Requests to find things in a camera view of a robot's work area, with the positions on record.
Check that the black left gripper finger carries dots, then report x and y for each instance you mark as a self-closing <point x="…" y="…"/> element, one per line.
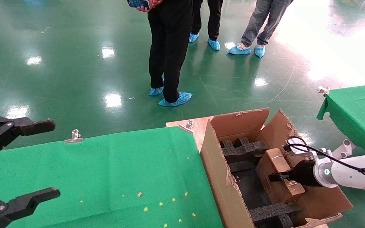
<point x="11" y="126"/>
<point x="27" y="202"/>

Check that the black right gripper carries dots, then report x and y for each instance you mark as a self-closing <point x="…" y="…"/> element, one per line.
<point x="306" y="174"/>

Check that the small brown cardboard box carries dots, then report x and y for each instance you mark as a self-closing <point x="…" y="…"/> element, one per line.
<point x="274" y="161"/>

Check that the dark smartphone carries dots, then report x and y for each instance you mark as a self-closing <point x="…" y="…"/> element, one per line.
<point x="138" y="3"/>

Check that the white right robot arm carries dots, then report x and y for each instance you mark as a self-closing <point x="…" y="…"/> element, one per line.
<point x="353" y="174"/>

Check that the large open cardboard carton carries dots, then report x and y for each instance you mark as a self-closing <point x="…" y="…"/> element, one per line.
<point x="220" y="177"/>

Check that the person's hand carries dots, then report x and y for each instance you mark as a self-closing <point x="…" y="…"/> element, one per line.
<point x="155" y="3"/>

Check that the black foam insert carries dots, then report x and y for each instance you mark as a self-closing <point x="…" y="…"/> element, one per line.
<point x="271" y="210"/>
<point x="242" y="150"/>

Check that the green tablecloth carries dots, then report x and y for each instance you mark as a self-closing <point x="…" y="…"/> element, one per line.
<point x="106" y="174"/>

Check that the person in yellow shirt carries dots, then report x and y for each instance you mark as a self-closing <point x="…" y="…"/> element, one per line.
<point x="265" y="19"/>

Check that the person holding phone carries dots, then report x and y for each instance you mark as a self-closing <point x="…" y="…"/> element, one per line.
<point x="169" y="47"/>

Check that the person in black trousers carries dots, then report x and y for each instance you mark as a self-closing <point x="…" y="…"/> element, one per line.
<point x="214" y="19"/>

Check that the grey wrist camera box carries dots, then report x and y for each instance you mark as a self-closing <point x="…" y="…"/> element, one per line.
<point x="299" y="152"/>

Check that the white table frame leg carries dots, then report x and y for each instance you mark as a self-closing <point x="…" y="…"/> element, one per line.
<point x="344" y="148"/>

